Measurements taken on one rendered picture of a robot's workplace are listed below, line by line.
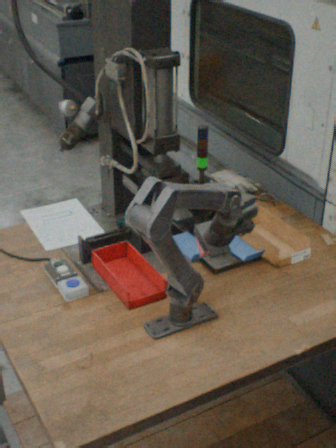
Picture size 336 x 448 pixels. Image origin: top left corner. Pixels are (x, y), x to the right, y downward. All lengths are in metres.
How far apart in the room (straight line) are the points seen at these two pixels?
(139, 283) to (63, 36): 3.30
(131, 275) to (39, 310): 0.29
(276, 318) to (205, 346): 0.23
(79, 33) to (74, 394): 3.75
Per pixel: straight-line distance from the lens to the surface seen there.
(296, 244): 2.02
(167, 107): 1.82
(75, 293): 1.78
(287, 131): 2.41
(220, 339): 1.65
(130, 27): 1.81
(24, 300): 1.82
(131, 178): 1.90
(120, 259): 1.94
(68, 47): 4.94
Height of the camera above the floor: 1.96
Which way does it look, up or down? 29 degrees down
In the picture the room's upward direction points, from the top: straight up
